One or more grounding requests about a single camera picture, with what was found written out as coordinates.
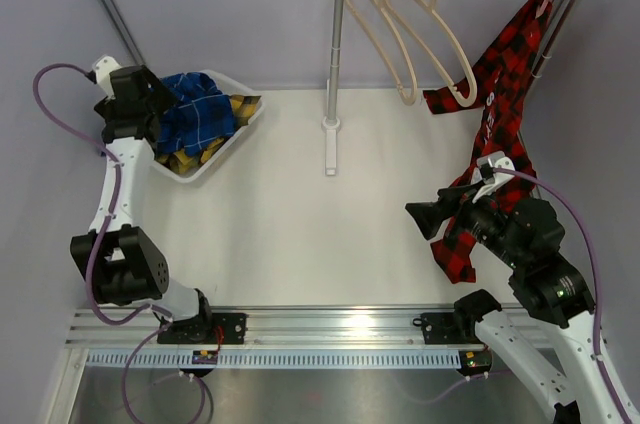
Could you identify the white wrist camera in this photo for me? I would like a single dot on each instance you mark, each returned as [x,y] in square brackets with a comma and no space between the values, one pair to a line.
[100,73]
[490,173]

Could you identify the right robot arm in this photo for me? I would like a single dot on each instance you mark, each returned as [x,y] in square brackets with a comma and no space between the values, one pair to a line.
[553,293]

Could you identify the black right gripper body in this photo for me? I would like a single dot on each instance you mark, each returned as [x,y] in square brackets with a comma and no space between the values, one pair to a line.
[485,223]

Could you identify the aluminium mounting rail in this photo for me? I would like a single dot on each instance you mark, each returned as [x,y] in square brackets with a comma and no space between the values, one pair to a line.
[321,328]

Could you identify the yellow plaid shirt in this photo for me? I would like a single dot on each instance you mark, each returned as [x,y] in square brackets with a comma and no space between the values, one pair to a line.
[244,109]

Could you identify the white plastic basket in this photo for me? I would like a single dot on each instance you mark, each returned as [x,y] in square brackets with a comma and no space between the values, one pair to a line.
[228,86]

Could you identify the white slotted cable duct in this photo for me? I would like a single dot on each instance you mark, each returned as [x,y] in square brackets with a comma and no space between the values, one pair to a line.
[278,359]

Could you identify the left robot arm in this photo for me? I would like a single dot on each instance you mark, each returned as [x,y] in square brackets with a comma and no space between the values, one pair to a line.
[120,263]

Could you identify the blue plaid shirt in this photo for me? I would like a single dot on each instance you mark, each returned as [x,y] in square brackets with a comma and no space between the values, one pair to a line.
[201,114]

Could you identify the red plaid shirt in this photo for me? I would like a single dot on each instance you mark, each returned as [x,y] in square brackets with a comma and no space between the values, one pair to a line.
[503,76]

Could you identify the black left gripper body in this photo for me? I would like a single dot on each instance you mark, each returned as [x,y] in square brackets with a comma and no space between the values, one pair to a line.
[104,108]

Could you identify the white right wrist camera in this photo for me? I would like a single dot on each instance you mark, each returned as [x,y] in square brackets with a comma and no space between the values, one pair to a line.
[490,173]

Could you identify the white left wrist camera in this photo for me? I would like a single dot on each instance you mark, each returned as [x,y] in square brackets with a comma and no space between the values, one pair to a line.
[100,73]

